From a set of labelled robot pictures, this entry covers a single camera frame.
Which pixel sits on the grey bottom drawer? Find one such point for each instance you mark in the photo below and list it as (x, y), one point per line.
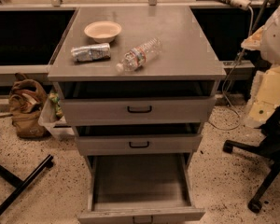
(140, 189)

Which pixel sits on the grey drawer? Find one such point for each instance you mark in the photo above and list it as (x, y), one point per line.
(137, 139)
(140, 189)
(135, 102)

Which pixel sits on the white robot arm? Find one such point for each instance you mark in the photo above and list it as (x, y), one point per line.
(265, 91)

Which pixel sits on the grey drawer cabinet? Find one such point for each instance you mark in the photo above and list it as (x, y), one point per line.
(185, 52)

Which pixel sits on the grey top drawer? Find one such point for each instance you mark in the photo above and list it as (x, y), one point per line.
(135, 102)

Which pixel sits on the grey middle drawer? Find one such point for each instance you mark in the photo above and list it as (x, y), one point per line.
(137, 139)

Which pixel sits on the clear plastic water bottle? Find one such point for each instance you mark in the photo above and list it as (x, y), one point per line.
(139, 56)

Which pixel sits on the silver foil snack bag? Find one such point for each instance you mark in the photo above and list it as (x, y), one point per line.
(91, 53)

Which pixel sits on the beige paper bowl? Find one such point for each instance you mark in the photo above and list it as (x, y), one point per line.
(102, 31)

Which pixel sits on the clear plastic bin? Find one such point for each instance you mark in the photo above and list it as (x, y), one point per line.
(53, 119)

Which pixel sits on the brown paper bag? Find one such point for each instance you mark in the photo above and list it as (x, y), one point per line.
(26, 102)

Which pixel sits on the black metal stand base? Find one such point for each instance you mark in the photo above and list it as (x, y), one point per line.
(21, 185)

